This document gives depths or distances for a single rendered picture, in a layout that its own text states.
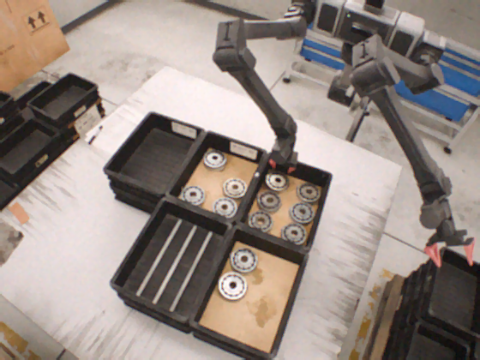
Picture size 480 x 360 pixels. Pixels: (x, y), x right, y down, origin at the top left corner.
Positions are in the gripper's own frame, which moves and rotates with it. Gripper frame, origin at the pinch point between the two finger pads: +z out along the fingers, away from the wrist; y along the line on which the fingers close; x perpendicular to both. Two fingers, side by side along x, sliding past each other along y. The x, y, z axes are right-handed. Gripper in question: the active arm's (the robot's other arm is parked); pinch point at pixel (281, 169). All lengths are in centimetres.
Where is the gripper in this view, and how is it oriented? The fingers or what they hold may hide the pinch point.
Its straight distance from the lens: 144.1
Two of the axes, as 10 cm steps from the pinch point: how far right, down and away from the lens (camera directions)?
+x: 2.8, -7.7, 5.8
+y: 9.6, 2.5, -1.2
